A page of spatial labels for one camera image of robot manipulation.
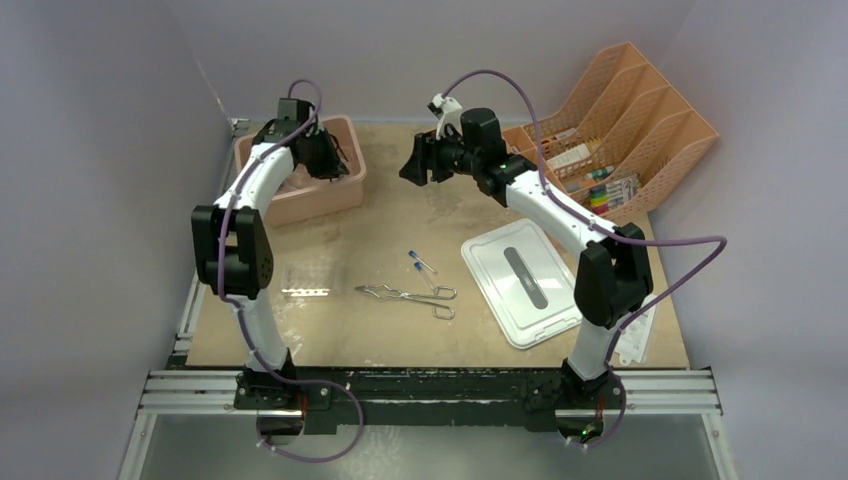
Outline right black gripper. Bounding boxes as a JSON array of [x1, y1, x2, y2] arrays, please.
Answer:
[[401, 125, 482, 188]]

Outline pink plastic bin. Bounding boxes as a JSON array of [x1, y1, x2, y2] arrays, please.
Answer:
[[263, 115, 367, 226]]

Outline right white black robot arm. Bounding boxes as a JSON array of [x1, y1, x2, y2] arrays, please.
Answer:
[[399, 104, 654, 407]]

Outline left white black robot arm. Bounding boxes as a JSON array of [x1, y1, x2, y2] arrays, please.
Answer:
[[190, 97, 349, 409]]

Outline blue capped test tube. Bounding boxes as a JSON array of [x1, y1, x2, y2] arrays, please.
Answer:
[[408, 250, 437, 274], [414, 262, 437, 293]]

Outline clear well plate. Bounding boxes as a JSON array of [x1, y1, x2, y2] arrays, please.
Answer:
[[280, 259, 345, 298]]

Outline metal crucible tongs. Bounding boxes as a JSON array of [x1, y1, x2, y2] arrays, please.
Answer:
[[354, 284, 457, 321]]

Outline white plastic bin lid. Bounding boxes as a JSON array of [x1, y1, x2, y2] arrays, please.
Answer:
[[461, 219, 582, 350]]

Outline set of coloured markers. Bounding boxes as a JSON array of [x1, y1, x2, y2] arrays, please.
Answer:
[[589, 173, 641, 215]]

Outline orange mesh file organizer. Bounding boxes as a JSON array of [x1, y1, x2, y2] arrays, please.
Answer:
[[503, 43, 719, 223]]

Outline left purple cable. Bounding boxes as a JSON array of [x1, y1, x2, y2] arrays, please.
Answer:
[[215, 79, 365, 464]]

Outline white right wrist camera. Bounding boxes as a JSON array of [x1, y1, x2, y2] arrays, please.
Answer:
[[427, 94, 464, 140]]

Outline aluminium rail frame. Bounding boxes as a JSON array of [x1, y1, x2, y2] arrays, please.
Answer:
[[119, 119, 740, 480]]

